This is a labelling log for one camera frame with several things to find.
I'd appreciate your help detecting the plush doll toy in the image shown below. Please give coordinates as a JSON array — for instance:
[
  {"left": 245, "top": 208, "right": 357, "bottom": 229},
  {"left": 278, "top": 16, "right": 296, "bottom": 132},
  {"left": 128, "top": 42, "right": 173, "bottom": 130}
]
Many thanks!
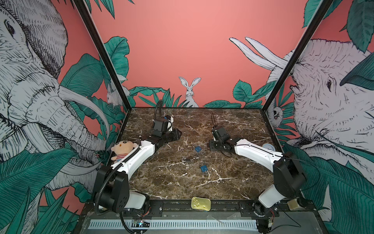
[{"left": 111, "top": 140, "right": 138, "bottom": 161}]

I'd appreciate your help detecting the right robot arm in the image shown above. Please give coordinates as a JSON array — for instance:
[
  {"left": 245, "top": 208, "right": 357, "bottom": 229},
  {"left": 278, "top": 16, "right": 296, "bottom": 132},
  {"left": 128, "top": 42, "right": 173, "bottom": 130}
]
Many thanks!
[{"left": 208, "top": 125, "right": 307, "bottom": 217}]

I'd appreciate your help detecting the beige small block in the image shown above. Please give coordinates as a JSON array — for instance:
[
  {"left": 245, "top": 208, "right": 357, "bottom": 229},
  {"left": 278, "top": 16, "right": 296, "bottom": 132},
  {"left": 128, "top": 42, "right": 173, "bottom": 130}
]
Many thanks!
[{"left": 287, "top": 198, "right": 304, "bottom": 211}]

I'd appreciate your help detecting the white perforated rail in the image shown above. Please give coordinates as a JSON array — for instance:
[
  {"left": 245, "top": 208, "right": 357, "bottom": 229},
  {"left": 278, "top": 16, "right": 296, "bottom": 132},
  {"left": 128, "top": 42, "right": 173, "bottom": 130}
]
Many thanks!
[{"left": 88, "top": 219, "right": 258, "bottom": 231}]

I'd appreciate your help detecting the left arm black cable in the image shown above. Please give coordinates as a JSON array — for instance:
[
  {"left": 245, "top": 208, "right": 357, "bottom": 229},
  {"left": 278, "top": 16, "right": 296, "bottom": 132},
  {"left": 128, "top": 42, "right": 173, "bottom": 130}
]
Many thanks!
[{"left": 153, "top": 100, "right": 164, "bottom": 122}]

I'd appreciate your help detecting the blue padlock near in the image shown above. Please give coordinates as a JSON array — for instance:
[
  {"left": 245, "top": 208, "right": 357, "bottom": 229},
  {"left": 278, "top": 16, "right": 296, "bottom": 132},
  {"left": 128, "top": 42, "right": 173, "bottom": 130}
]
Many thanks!
[{"left": 199, "top": 161, "right": 208, "bottom": 173}]

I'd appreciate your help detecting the small round clock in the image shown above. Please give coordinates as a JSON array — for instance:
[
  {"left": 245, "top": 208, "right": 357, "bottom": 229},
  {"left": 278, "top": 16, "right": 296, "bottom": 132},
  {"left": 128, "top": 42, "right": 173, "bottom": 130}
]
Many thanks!
[{"left": 262, "top": 143, "right": 276, "bottom": 151}]

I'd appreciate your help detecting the gold tin can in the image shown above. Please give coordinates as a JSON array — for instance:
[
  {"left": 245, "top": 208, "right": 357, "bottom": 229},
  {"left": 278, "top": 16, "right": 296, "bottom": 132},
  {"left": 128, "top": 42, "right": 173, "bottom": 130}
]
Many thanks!
[{"left": 191, "top": 197, "right": 211, "bottom": 212}]

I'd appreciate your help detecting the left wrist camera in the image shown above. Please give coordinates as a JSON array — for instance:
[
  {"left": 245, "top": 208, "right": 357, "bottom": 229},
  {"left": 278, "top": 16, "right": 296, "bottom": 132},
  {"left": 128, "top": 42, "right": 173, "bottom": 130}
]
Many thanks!
[{"left": 164, "top": 115, "right": 173, "bottom": 131}]

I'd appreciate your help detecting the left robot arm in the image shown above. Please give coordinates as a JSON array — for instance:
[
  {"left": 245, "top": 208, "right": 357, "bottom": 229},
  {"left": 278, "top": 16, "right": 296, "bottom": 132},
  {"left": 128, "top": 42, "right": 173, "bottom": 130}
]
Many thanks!
[{"left": 92, "top": 116, "right": 182, "bottom": 216}]

